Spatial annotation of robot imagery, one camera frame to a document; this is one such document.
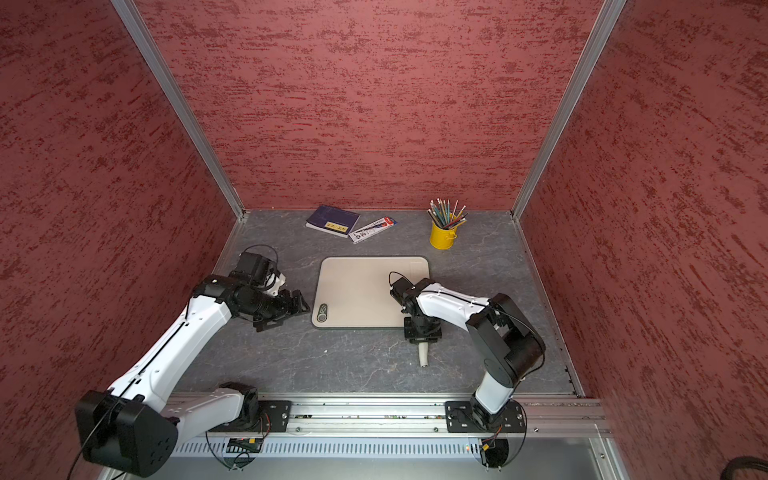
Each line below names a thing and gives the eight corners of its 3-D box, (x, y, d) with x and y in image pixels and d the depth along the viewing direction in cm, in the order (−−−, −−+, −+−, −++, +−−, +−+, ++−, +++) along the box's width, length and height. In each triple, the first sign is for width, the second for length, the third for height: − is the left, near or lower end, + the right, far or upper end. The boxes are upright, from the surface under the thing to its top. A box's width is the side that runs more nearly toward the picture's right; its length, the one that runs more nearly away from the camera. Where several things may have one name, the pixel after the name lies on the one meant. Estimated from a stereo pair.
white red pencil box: (354, 244, 113) (353, 241, 111) (348, 236, 115) (348, 233, 114) (396, 224, 120) (396, 221, 118) (389, 217, 122) (389, 214, 121)
